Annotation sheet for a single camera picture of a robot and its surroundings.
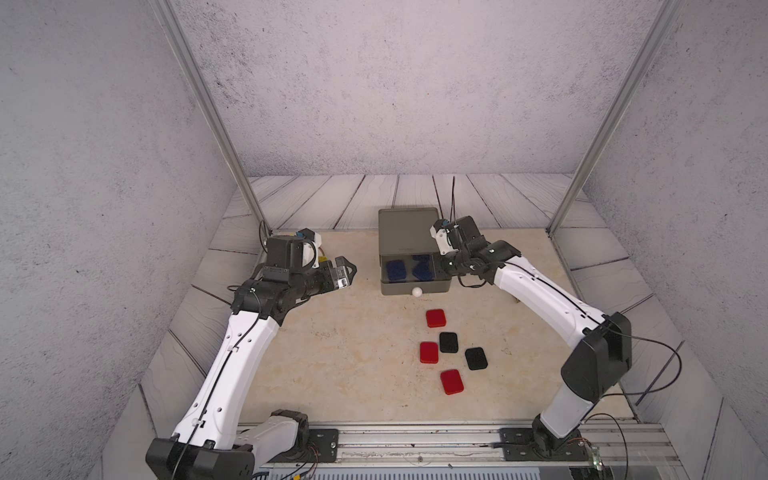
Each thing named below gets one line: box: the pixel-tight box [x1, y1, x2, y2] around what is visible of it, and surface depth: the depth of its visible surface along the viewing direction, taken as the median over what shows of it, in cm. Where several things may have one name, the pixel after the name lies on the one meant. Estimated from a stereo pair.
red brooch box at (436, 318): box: [426, 308, 447, 328], surface depth 98 cm
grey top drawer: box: [380, 254, 452, 295], surface depth 88 cm
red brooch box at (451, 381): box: [440, 369, 464, 395], surface depth 84 cm
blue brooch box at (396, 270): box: [386, 259, 407, 281], surface depth 91 cm
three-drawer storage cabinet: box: [378, 207, 452, 296], surface depth 91 cm
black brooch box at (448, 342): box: [439, 332, 458, 353], surface depth 91 cm
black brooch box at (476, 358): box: [465, 347, 488, 370], surface depth 88 cm
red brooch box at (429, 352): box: [420, 341, 439, 364], surface depth 91 cm
